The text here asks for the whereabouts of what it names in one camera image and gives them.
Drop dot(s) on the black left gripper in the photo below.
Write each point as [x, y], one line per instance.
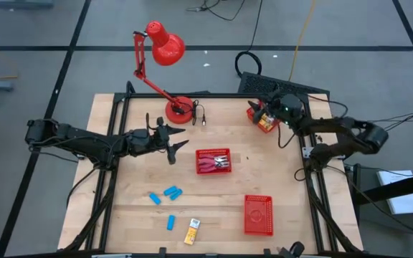
[160, 139]

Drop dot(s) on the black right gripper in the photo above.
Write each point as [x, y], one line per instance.
[274, 105]

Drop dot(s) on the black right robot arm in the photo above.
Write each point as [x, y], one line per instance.
[335, 125]

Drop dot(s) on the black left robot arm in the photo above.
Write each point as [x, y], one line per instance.
[84, 143]

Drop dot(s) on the red plastic basket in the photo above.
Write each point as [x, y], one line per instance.
[258, 215]
[199, 172]
[250, 115]

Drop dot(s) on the black perforated metal panel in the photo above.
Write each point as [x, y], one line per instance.
[264, 84]

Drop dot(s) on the red desk lamp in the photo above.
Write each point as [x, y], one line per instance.
[167, 48]

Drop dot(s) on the black metal beam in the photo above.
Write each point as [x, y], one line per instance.
[389, 188]

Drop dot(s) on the white paper booklet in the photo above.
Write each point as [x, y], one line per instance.
[403, 200]

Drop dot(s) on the black metal table frame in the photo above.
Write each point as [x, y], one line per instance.
[221, 95]

